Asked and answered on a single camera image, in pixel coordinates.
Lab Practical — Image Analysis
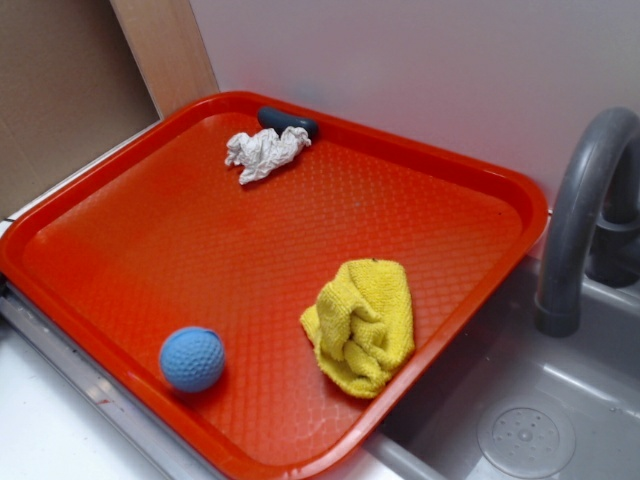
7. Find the yellow microfiber cloth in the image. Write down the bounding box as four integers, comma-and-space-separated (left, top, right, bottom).
300, 258, 415, 399

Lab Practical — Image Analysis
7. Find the crumpled white paper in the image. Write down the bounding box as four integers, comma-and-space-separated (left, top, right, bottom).
224, 126, 312, 185

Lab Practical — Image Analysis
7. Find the dark grey curved object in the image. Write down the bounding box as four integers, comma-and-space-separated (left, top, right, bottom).
257, 106, 319, 139

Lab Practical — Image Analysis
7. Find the red plastic tray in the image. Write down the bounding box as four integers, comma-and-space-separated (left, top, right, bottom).
1, 92, 547, 479

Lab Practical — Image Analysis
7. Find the blue dimpled ball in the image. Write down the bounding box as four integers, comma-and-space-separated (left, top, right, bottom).
159, 327, 226, 393

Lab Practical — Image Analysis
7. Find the grey plastic sink basin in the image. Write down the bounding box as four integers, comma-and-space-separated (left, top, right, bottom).
365, 259, 639, 479

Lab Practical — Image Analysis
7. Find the wooden board panel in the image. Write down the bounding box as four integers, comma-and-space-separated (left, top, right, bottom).
110, 0, 219, 118

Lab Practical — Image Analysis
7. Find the grey plastic faucet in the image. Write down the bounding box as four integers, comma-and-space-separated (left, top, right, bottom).
535, 107, 639, 337

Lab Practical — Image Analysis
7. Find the round sink drain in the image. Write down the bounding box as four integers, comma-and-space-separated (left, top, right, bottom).
477, 401, 576, 478

